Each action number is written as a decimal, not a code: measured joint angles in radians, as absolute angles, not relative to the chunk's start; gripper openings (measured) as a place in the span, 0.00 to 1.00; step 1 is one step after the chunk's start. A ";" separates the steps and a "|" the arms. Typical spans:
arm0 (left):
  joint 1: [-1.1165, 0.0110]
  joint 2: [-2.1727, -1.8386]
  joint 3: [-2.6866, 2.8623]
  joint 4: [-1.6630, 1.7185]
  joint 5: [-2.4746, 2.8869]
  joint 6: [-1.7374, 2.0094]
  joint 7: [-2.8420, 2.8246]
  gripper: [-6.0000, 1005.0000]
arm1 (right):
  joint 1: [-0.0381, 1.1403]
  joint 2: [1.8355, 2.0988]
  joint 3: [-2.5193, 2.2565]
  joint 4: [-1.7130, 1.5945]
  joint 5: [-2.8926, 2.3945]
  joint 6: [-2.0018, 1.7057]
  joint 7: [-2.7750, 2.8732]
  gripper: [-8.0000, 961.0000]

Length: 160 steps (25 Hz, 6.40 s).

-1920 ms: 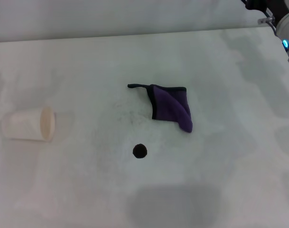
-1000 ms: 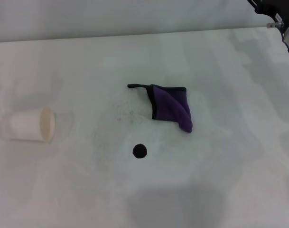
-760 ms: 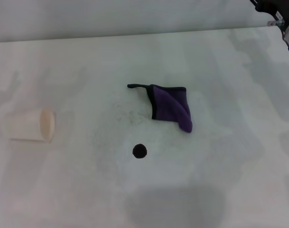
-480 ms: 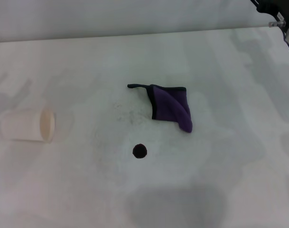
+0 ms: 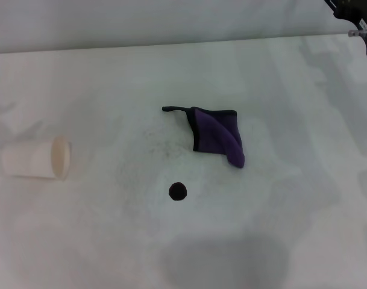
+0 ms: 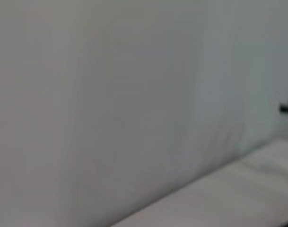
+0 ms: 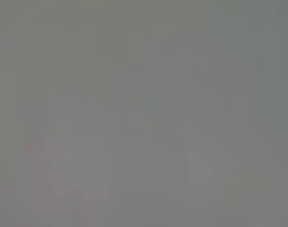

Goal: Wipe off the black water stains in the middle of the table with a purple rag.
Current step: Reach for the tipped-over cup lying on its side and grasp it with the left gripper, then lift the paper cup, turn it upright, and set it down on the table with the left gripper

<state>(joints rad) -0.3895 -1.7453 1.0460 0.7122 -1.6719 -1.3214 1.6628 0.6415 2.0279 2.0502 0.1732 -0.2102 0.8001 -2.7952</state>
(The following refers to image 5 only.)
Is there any round black water stain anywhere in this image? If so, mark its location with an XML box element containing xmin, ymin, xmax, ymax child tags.
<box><xmin>168</xmin><ymin>181</ymin><xmax>188</xmax><ymax>202</ymax></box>

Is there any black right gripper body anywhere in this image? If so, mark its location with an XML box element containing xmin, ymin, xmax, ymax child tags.
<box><xmin>324</xmin><ymin>0</ymin><xmax>367</xmax><ymax>30</ymax></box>

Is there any right wrist cable with plug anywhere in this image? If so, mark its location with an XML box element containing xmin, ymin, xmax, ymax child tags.
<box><xmin>348</xmin><ymin>28</ymin><xmax>367</xmax><ymax>66</ymax></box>

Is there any purple rag with black trim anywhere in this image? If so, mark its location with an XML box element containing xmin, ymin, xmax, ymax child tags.
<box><xmin>162</xmin><ymin>105</ymin><xmax>246</xmax><ymax>169</ymax></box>

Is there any white paper cup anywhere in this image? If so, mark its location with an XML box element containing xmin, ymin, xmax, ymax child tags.
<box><xmin>1</xmin><ymin>135</ymin><xmax>72</xmax><ymax>182</ymax></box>

